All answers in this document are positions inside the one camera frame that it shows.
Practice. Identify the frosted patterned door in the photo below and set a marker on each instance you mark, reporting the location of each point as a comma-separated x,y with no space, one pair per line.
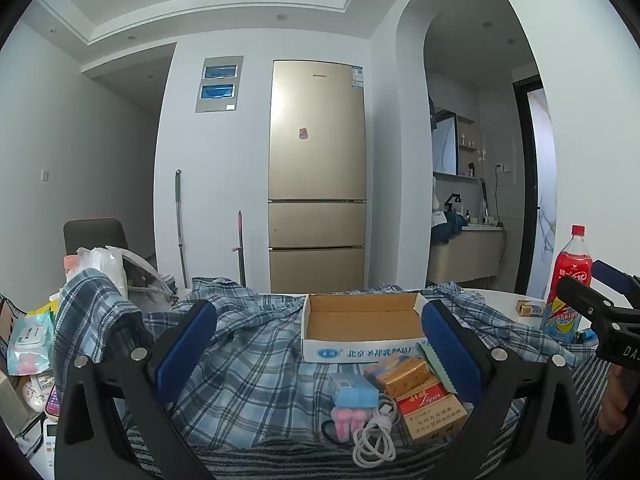
545,200

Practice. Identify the beige vanity cabinet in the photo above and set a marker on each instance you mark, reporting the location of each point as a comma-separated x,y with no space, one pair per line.
465,255

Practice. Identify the dark blue clothes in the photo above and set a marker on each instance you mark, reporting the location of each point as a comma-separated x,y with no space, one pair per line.
447,225

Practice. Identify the wet wipes pack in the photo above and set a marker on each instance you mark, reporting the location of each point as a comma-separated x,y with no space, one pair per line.
30,342

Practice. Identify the black door frame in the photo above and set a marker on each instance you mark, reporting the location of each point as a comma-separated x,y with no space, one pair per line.
522,185

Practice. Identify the small gold box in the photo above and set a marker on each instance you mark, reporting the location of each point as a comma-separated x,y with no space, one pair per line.
529,308

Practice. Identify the gold refrigerator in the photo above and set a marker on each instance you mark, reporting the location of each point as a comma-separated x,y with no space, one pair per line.
317,170

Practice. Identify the white plastic bag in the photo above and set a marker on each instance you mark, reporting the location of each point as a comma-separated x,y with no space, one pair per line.
107,265

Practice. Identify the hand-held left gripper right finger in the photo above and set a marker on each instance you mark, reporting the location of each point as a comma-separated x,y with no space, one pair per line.
450,350

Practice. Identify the red cigarette pack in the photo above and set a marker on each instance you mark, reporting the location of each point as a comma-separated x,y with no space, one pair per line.
430,410

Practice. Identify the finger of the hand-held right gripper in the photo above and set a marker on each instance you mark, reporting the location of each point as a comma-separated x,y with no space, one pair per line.
585,300
612,277

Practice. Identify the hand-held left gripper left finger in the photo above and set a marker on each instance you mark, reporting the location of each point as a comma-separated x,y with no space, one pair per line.
185,350

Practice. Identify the white wall socket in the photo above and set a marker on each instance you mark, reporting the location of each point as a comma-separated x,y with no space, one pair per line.
504,167

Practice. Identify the grey electrical panel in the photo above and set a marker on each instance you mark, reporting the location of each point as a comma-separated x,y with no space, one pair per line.
218,85

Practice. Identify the blue plaid cloth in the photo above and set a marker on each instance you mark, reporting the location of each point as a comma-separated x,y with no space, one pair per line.
260,370

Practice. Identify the pink fridge magnet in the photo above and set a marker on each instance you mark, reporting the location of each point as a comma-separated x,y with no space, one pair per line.
303,133

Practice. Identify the dark chair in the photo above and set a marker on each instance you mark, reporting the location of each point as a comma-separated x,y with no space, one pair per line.
95,237

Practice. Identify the red soda bottle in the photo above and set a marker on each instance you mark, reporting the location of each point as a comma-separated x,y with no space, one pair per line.
567,280

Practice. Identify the cardboard box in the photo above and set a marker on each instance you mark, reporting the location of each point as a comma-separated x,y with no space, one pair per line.
360,320

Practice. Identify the wooden wall shelf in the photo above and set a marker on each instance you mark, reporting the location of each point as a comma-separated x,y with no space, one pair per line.
467,147

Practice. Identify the black faucet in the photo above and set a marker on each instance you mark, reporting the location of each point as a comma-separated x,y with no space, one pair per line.
452,200

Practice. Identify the person's right hand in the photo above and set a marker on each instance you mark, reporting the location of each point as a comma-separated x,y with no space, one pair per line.
612,410

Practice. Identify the fridge energy label sticker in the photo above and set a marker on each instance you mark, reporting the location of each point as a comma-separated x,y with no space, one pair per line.
356,77

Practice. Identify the bathroom mirror cabinet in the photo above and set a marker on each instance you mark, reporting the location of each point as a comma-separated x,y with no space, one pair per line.
445,142

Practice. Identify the green flat pad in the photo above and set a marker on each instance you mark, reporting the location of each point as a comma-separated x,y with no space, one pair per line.
437,367

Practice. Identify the gold cigarette pack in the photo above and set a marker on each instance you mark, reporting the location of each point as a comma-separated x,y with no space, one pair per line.
400,375

